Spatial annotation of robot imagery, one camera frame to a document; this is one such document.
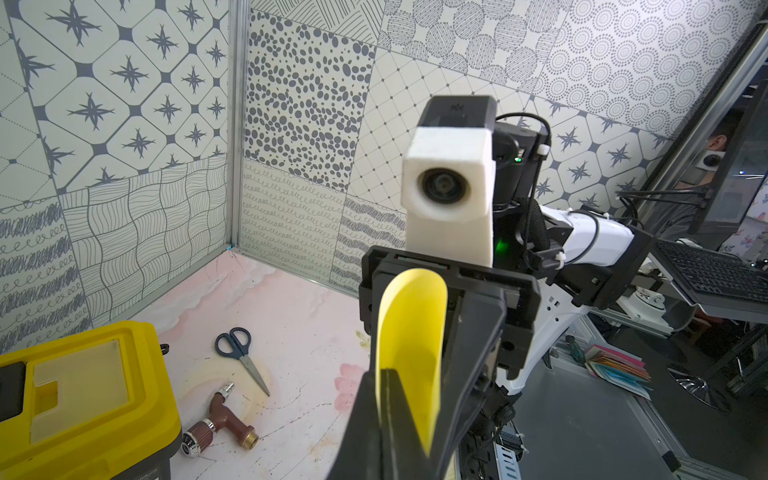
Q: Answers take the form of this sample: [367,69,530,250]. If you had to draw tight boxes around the person at desk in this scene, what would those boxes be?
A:
[656,109,743,241]

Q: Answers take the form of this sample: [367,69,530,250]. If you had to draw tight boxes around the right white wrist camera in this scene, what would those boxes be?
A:
[401,95,497,267]

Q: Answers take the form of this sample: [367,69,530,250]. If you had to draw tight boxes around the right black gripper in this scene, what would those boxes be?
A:
[358,244,542,475]

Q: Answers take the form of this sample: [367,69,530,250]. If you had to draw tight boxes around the brown brass water tap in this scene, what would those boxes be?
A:
[180,382,259,457]

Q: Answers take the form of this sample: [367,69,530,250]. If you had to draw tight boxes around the black keyboard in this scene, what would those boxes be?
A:
[650,240,767,305]

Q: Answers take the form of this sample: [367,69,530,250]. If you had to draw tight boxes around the computer monitor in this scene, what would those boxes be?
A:
[688,81,767,234]

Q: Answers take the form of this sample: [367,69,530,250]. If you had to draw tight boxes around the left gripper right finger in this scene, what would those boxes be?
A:
[379,369,436,480]

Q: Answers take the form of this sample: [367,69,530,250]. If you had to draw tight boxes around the blue handled scissors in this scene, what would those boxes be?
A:
[214,327,271,397]

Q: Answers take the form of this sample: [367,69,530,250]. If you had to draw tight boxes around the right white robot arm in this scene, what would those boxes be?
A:
[329,96,653,479]

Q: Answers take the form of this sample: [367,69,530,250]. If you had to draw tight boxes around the yellow black toolbox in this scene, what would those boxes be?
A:
[1,321,182,479]

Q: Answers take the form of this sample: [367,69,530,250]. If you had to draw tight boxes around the stack of coloured papers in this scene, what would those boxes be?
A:
[585,344,652,400]

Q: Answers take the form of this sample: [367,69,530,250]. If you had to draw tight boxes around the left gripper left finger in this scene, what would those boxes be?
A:
[327,372,382,480]

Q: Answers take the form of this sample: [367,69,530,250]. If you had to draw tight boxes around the yellow square paper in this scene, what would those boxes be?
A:
[375,268,448,454]

